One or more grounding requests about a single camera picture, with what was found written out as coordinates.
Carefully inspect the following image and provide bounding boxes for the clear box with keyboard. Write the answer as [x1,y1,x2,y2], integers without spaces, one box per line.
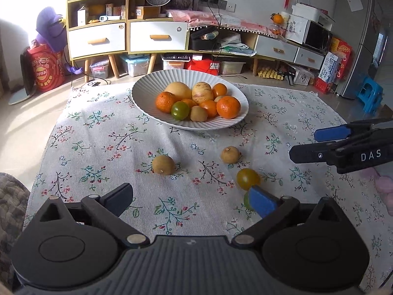
[162,54,191,72]

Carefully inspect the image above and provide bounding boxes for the white blue carton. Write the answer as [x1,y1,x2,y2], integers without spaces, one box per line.
[316,52,343,95]

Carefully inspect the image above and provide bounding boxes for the clear box pink contents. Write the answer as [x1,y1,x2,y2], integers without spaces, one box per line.
[90,57,110,80]

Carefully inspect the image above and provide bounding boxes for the white drawer wooden handle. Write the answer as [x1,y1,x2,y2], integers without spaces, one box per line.
[68,23,126,58]
[129,21,188,52]

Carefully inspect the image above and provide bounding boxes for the mandarin orange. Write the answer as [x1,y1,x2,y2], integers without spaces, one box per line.
[216,96,241,120]
[155,92,177,114]

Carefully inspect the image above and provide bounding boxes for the floral tablecloth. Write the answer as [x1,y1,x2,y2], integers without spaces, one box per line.
[23,81,393,295]

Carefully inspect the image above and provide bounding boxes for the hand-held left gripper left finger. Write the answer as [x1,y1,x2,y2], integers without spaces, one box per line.
[38,183,150,248]

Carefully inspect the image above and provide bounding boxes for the row of wall sockets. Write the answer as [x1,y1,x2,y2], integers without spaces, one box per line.
[200,0,236,11]

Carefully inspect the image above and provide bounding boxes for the white bag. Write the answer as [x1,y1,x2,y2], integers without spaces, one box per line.
[293,65,316,87]

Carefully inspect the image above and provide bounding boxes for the smooth yellow round fruit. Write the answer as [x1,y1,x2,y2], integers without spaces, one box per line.
[164,82,193,102]

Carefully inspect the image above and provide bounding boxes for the cardboard box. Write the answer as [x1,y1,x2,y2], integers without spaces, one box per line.
[135,6,161,19]

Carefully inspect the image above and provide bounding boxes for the low wooden cabinet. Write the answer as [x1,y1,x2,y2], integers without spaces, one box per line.
[187,26,326,77]

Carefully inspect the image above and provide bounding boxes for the clear plastic box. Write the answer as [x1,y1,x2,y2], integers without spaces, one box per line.
[220,61,247,76]

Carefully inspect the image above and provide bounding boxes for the blue plastic stool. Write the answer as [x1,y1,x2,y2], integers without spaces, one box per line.
[355,76,384,115]

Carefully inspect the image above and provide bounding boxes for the fruit stand with oranges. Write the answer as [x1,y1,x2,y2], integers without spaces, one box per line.
[270,12,285,36]

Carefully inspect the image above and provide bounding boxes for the white appliance box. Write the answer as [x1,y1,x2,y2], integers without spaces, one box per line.
[291,3,337,31]

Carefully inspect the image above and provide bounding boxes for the red printed bag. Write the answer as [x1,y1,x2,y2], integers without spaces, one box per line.
[28,44,66,92]

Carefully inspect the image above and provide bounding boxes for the pile of papers and bags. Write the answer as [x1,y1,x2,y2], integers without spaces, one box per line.
[219,32,258,57]

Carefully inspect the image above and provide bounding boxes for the speckled yellow round fruit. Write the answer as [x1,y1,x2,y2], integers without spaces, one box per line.
[192,82,214,104]

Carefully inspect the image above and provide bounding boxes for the purple plush toy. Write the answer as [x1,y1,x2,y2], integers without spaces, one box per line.
[36,7,67,53]

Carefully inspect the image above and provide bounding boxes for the brown kiwi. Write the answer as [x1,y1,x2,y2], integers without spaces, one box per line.
[190,106,208,122]

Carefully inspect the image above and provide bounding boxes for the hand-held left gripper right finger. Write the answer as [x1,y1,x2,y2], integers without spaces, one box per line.
[232,186,338,248]

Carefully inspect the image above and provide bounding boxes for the red box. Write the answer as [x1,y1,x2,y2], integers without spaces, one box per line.
[184,58,222,76]

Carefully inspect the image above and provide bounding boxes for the red carton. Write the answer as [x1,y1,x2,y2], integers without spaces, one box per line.
[329,37,353,61]

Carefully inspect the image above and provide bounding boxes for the white drawer small handle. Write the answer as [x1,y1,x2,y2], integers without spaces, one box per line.
[255,35,298,62]
[294,47,326,71]

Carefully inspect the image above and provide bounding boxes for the black storage box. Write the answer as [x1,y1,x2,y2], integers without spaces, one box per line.
[190,26,221,51]

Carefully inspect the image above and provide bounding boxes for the green orange tomato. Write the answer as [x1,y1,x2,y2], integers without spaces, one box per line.
[236,168,261,191]

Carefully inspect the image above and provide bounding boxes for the white ribbed plate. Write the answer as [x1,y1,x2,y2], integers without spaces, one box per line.
[132,69,249,130]

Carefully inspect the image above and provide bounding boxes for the black standing heater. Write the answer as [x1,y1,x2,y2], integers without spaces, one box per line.
[9,47,37,105]

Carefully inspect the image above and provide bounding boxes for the silver refrigerator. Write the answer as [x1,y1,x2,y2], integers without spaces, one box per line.
[332,0,388,99]

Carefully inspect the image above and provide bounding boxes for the tall wooden shelf cabinet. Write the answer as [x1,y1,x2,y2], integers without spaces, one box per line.
[66,0,129,79]

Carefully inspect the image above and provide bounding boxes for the yellow egg tray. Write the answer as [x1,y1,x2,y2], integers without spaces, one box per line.
[257,67,284,81]

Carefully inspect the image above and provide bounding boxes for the pink fringed cloth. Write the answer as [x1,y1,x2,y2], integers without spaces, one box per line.
[167,9,287,39]

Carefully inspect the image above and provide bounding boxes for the pink plush item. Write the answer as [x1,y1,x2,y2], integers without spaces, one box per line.
[359,166,393,217]

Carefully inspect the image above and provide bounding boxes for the blue lidded plastic box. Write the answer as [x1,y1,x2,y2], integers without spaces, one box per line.
[120,54,152,78]

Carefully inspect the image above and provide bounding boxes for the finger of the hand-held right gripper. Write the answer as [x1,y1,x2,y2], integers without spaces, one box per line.
[289,129,393,174]
[314,118,393,143]

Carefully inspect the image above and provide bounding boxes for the purple floor object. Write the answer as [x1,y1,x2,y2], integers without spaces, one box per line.
[64,62,84,75]

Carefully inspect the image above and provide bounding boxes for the grey knitted blanket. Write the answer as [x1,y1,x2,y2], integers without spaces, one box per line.
[0,172,31,294]

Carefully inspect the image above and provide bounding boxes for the black microwave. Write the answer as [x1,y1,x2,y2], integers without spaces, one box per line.
[302,20,334,52]

